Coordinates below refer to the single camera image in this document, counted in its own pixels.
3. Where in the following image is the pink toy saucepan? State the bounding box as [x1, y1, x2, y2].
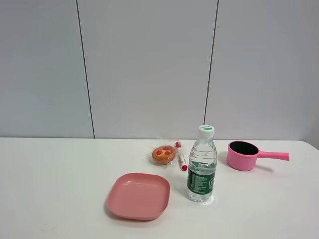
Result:
[226, 141, 290, 171]

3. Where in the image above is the wrapped pastry with red dots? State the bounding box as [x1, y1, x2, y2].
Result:
[147, 137, 178, 169]

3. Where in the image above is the red and white marker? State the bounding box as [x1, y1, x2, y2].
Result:
[175, 141, 188, 171]

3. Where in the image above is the pink square plate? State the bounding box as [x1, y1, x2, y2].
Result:
[106, 173, 170, 221]

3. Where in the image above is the clear water bottle green label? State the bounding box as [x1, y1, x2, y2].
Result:
[187, 124, 217, 203]

